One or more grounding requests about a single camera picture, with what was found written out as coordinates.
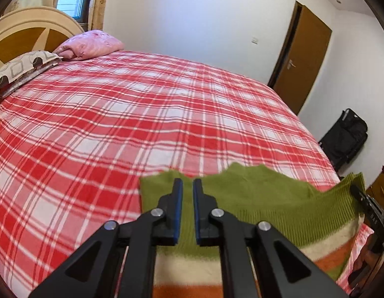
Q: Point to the green striped knit sweater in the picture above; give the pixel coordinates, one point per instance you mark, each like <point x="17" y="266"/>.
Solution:
<point x="257" y="198"/>

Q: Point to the narrow cream floral curtain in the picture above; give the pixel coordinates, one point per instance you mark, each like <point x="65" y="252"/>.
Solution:
<point x="99" y="3"/>

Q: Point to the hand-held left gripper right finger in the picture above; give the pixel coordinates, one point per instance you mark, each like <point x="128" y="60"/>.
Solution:
<point x="196" y="211"/>

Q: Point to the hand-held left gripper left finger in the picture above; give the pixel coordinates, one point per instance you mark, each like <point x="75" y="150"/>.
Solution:
<point x="178" y="211"/>

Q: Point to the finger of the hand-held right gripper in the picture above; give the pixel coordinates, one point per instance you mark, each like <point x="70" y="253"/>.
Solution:
<point x="359" y="194"/>

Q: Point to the brown patterned pillow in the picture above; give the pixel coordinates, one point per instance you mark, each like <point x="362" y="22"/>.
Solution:
<point x="21" y="68"/>

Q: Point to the brown wooden door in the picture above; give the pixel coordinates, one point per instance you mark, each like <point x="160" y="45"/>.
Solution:
<point x="306" y="59"/>

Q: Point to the pink folded blanket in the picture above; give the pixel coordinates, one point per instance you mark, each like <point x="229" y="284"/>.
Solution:
<point x="89" y="45"/>

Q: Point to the black folding chair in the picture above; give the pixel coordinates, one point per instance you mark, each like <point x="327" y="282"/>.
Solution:
<point x="344" y="142"/>

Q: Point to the brown wooden dresser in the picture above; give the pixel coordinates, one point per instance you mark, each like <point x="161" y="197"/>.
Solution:
<point x="381" y="189"/>

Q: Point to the red plaid bed sheet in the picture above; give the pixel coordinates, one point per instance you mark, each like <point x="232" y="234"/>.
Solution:
<point x="133" y="115"/>

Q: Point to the cream and brown headboard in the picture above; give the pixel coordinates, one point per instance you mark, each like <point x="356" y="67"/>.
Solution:
<point x="24" y="34"/>

